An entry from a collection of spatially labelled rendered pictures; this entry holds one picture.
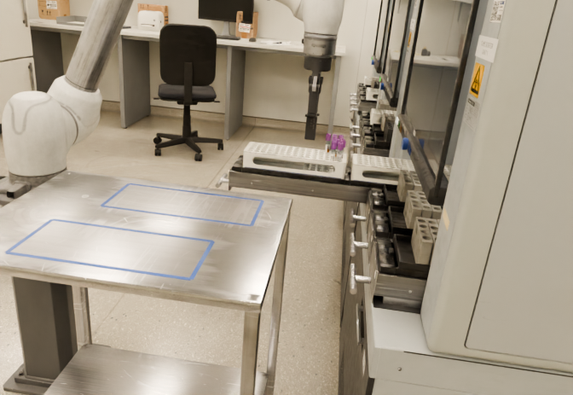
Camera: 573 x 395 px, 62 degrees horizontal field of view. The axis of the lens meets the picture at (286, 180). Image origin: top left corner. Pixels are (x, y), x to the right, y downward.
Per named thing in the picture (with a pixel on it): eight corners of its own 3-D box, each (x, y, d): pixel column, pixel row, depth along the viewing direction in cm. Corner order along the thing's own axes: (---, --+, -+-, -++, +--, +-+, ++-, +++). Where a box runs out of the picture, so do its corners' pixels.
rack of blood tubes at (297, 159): (344, 171, 145) (346, 152, 143) (344, 182, 136) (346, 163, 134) (248, 160, 148) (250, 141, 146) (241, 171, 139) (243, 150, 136)
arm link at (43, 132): (-6, 174, 133) (-17, 96, 126) (30, 154, 150) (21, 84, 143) (51, 179, 133) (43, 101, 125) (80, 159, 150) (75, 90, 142)
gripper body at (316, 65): (306, 52, 134) (303, 85, 137) (303, 55, 126) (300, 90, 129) (332, 55, 133) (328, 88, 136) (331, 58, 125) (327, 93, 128)
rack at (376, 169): (448, 184, 143) (453, 165, 140) (455, 197, 133) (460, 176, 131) (350, 172, 145) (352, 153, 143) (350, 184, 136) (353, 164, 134)
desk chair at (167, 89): (151, 162, 372) (147, 21, 335) (153, 138, 430) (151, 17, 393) (227, 162, 387) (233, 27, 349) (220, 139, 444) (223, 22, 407)
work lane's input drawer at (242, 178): (454, 204, 146) (461, 177, 143) (465, 223, 134) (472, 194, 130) (224, 176, 153) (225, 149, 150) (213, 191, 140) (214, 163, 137)
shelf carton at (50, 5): (38, 18, 466) (36, -9, 458) (49, 18, 484) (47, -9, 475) (60, 20, 465) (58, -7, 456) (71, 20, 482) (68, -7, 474)
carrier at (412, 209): (417, 235, 105) (422, 210, 103) (408, 233, 105) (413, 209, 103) (411, 213, 116) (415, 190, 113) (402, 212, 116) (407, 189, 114)
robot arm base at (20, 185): (-20, 197, 131) (-23, 178, 129) (30, 171, 152) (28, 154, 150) (43, 206, 130) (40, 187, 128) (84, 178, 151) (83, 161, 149)
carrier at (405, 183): (409, 207, 119) (413, 185, 117) (401, 206, 119) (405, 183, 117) (403, 190, 130) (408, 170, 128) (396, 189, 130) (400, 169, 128)
